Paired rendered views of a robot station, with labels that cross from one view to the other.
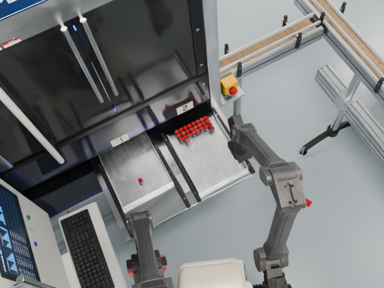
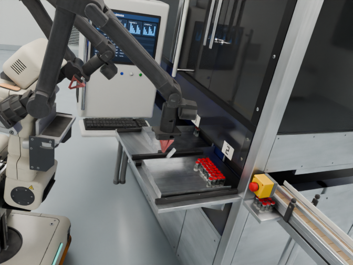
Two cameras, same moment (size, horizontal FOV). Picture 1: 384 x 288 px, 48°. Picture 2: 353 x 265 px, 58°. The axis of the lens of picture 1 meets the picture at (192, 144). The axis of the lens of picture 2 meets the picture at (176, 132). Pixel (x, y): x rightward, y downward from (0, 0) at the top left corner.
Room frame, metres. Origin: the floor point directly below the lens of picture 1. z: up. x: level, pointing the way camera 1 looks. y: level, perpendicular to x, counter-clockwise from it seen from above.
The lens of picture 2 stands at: (0.54, -1.28, 1.71)
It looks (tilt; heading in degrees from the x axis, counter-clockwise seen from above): 26 degrees down; 79
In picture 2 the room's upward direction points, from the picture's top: 11 degrees clockwise
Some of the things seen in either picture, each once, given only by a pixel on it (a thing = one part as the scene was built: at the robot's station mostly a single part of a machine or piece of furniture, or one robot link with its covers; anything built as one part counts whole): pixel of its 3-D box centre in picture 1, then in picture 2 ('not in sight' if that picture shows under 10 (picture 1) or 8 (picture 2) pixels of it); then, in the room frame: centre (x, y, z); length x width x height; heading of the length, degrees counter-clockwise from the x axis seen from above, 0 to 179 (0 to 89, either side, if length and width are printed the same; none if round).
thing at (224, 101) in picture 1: (227, 90); (264, 210); (1.19, -0.23, 0.87); 0.14 x 0.13 x 0.02; 18
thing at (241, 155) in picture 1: (240, 147); (167, 125); (0.71, -0.19, 1.20); 0.10 x 0.07 x 0.07; 17
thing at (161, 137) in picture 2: not in sight; (162, 141); (0.70, -0.19, 1.13); 0.07 x 0.07 x 0.09; 17
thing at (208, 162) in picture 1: (206, 152); (185, 175); (0.85, -0.06, 0.90); 0.34 x 0.26 x 0.04; 17
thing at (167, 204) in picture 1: (171, 163); (177, 160); (0.84, 0.11, 0.87); 0.70 x 0.48 x 0.02; 108
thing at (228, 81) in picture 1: (228, 83); (262, 185); (1.14, -0.23, 1.00); 0.08 x 0.07 x 0.07; 18
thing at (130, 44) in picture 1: (151, 48); (248, 43); (1.03, 0.08, 1.51); 0.43 x 0.01 x 0.59; 108
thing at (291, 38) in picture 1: (262, 48); (333, 243); (1.37, -0.46, 0.92); 0.69 x 0.16 x 0.16; 108
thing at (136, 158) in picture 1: (133, 166); (177, 139); (0.85, 0.30, 0.90); 0.34 x 0.26 x 0.04; 18
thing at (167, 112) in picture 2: (240, 139); (171, 110); (0.71, -0.19, 1.26); 0.07 x 0.06 x 0.07; 1
